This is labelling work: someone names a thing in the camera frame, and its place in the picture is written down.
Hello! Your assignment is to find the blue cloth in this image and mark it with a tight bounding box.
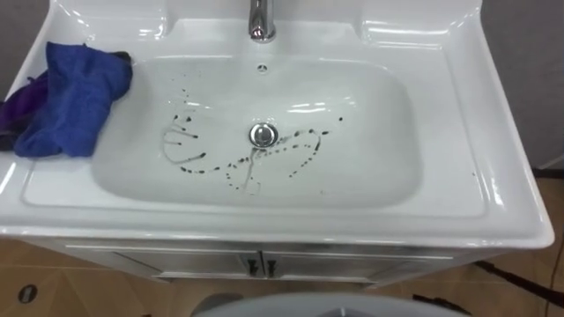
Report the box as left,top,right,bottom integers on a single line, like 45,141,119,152
12,41,134,159

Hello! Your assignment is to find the white sink vanity cabinet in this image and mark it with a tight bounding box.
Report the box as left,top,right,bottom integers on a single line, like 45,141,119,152
0,0,555,290

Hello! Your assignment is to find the chrome faucet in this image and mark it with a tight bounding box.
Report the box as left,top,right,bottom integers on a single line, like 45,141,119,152
248,0,278,44

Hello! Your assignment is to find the purple cloth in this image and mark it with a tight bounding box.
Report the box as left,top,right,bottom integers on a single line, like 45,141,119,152
0,72,49,153

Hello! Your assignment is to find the thick black floor cable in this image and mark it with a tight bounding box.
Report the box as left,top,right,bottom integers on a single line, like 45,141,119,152
474,260,564,309

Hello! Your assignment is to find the robot body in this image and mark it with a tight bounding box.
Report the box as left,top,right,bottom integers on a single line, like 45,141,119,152
240,292,468,317

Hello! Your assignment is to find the round floor socket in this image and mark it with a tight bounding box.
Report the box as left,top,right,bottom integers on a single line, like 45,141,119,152
17,284,39,305

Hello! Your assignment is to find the chrome sink drain plug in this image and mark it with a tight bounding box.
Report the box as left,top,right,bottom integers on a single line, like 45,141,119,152
249,122,279,149

